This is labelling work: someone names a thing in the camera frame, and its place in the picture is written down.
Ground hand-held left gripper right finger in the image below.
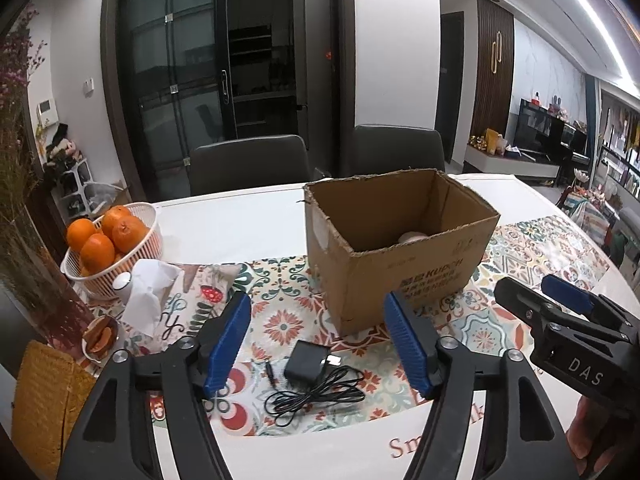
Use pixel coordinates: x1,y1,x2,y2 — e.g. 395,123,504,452
382,291,568,480

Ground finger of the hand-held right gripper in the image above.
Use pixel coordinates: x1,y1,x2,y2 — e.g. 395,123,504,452
494,276,558,341
541,274,640,346

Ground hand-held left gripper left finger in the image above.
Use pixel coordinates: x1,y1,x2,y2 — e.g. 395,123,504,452
56,290,252,480

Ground brown cardboard box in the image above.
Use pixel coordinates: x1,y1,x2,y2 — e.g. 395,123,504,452
303,168,501,336

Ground black power adapter with cable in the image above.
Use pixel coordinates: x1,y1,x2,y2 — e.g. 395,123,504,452
264,340,366,416

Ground person's right hand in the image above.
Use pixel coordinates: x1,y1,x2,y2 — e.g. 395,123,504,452
565,395,608,478

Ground striped cloth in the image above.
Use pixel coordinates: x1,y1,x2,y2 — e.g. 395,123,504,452
570,187,608,231

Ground floral tissue pouch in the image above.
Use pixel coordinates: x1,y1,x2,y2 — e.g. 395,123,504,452
119,258,244,356

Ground white plastic fruit basket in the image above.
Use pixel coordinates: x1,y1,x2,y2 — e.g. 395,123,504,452
61,202,163,301

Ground small dish with orange peel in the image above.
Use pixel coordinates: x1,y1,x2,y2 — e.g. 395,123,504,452
82,316,121,361

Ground television cabinet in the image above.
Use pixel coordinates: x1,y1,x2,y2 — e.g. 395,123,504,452
465,142,561,183

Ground orange fruit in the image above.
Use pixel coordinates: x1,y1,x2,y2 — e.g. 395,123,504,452
80,233,116,273
111,217,150,254
102,206,133,226
66,218,97,252

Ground black television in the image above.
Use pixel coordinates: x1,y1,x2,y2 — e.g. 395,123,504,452
515,99,566,153

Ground dark dining chair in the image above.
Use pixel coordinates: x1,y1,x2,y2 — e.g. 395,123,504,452
189,135,311,198
350,124,446,178

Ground yellow woven box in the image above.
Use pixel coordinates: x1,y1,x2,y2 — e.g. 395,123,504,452
12,340,98,480

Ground glass vase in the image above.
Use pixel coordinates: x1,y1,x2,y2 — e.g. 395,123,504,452
0,205,96,343

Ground dark room door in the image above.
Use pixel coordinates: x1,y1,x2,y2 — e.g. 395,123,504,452
435,10,466,163

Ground white rack with plush toys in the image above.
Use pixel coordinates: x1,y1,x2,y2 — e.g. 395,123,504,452
45,125,93,211

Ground ceiling light strip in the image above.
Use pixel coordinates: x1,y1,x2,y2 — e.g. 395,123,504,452
542,0,640,96

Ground dark sliding glass door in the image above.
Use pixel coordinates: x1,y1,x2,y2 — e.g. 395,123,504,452
102,0,351,201

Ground grey refrigerator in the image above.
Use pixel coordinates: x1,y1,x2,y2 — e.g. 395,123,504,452
292,0,336,181

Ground dried purple flowers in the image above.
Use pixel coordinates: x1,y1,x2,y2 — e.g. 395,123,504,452
0,2,48,261

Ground wooden slat wall panel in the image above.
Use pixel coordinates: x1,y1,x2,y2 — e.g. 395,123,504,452
475,0,516,141

